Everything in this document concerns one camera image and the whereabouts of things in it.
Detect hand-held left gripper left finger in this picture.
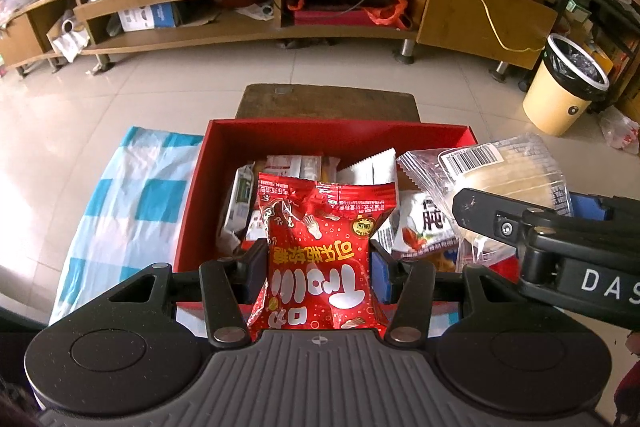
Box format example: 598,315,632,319
107,237,268,350

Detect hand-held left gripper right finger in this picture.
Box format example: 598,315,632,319
370,244,546,350

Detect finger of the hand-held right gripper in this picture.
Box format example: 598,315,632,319
451,188,556,253
570,194,640,223

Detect round white cake packet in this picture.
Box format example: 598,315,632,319
397,133,573,268

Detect red candy packet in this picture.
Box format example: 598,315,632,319
247,171,401,343

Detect green and white snack packet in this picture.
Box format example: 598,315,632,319
216,163,258,253

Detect red cardboard box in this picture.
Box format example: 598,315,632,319
170,118,521,310

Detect white plastic bag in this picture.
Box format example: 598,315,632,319
599,106,640,150

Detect yellow trash bin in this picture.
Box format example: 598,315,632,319
522,33,612,138

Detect blue white checkered tablecloth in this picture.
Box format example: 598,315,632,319
49,126,463,340

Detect brown wooden stool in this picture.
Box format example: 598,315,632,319
234,83,422,124

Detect flat red box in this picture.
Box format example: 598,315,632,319
294,9,381,26

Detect white and blue box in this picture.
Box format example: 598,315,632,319
119,3,178,32

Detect white paper bag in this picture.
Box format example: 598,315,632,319
47,11,91,62

